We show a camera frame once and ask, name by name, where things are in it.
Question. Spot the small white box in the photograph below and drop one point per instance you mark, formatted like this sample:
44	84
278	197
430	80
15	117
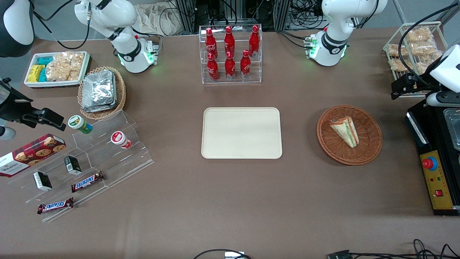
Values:
234	255

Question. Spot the white rectangular snack tray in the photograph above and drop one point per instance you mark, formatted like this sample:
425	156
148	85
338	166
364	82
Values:
54	84

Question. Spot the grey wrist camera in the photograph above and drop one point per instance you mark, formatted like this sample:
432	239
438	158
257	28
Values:
444	99
6	133

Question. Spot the round brown wicker basket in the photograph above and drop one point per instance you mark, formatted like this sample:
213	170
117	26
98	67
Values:
370	144

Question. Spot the beige plastic tray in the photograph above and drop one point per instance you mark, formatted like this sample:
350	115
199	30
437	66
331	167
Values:
241	133

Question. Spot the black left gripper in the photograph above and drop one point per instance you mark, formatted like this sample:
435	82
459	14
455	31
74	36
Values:
421	83

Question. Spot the clear bag of crackers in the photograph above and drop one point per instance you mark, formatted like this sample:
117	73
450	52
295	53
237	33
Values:
64	66

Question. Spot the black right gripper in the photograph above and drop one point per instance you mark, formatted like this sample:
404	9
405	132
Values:
13	107

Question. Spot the aluminium frame post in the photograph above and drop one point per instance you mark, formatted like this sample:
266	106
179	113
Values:
282	14
185	14

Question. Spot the red lid snack cup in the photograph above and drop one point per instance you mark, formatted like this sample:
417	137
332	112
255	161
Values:
120	139

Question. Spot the triangular sandwich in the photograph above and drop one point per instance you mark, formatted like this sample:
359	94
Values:
346	130

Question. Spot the foil wrapped pack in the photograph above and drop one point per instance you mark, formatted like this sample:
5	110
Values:
104	108
97	88

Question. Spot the green lid snack cup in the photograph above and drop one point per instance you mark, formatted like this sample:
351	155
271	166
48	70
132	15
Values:
79	124

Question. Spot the red cola bottle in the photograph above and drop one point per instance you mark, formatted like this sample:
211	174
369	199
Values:
254	41
229	41
245	66
230	68
211	43
212	70

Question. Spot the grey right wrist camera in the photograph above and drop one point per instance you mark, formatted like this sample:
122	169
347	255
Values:
6	133

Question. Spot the teal snack pack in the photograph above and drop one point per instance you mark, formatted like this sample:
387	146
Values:
45	60
42	75

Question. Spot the clear bag of pastry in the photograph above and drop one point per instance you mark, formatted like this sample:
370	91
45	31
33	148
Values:
423	48
426	64
418	35
399	64
397	50

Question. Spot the yellow snack pack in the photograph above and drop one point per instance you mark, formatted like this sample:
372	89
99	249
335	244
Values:
35	73

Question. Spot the red emergency stop button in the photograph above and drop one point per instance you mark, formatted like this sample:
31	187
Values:
429	163

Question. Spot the oval tan wicker basket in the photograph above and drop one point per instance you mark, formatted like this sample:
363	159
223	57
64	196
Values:
120	90

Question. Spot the metal machine basin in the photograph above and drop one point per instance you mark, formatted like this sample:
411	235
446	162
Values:
453	126

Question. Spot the small black box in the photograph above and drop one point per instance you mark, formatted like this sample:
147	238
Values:
42	181
72	164

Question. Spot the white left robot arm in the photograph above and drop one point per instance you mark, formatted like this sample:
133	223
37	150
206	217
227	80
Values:
332	39

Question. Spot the beige crumpled cloth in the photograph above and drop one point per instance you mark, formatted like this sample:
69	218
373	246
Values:
152	18

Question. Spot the black machine with yellow panel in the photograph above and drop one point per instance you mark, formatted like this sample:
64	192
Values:
424	140

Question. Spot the red tartan cookie box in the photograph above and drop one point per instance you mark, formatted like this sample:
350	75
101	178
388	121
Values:
32	154

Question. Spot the clear acrylic bottle rack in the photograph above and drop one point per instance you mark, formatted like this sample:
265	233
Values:
231	81

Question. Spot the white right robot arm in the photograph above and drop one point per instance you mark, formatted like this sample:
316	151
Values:
124	43

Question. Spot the snickers chocolate bar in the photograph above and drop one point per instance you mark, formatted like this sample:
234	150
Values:
87	181
55	205

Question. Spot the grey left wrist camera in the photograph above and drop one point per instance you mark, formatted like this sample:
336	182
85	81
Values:
444	99

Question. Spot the clear acrylic stepped shelf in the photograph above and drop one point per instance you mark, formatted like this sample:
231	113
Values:
118	162

